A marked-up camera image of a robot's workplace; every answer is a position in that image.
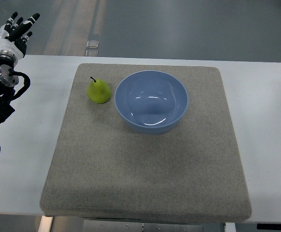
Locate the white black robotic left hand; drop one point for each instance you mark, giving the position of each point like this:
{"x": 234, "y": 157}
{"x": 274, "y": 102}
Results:
{"x": 14, "y": 35}

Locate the blue ceramic bowl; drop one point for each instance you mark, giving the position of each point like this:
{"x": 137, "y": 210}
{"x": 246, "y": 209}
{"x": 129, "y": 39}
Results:
{"x": 151, "y": 102}

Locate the grey felt mat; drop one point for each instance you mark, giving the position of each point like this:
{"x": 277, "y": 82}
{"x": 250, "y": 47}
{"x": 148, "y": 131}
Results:
{"x": 102, "y": 169}

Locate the metal under-table bracket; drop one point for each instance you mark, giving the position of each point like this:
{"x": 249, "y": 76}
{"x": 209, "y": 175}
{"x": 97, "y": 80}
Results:
{"x": 114, "y": 226}

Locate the green pear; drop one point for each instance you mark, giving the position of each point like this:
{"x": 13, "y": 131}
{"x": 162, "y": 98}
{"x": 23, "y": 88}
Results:
{"x": 98, "y": 91}

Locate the white table leg left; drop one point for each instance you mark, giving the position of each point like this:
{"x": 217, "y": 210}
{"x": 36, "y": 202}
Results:
{"x": 45, "y": 224}

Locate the metal floor plate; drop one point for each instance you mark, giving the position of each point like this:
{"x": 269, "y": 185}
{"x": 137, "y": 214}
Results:
{"x": 91, "y": 49}

